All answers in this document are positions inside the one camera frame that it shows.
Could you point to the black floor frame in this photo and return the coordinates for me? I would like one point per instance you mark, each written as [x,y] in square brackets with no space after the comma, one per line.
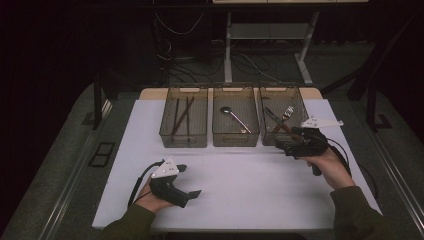
[102,154]

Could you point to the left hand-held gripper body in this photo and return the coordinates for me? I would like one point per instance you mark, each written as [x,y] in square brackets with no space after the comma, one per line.
[166,190]

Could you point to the black chopstick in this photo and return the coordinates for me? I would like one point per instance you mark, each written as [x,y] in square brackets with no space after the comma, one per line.
[187,125]
[175,115]

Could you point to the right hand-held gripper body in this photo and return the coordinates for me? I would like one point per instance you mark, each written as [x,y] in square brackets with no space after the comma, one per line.
[310,143]

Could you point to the person's right hand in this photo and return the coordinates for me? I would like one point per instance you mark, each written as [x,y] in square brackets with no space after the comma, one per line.
[330,170]

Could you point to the black metal stand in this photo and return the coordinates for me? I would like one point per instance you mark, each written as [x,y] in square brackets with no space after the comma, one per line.
[370,106]
[97,106]

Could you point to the translucent grey plastic bin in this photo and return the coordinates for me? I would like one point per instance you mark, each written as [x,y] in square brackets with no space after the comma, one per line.
[273,100]
[196,116]
[235,100]

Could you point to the shiny metal spoon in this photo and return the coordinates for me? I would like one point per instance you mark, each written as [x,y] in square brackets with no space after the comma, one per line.
[226,109]

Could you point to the person's left hand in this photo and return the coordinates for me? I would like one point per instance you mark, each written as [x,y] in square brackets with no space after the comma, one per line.
[150,200]

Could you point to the metal floor rail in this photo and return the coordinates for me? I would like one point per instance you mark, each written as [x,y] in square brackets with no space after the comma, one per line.
[403,183]
[70,186]

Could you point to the white metal desk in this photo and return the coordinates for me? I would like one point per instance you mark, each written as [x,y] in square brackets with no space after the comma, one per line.
[228,50]

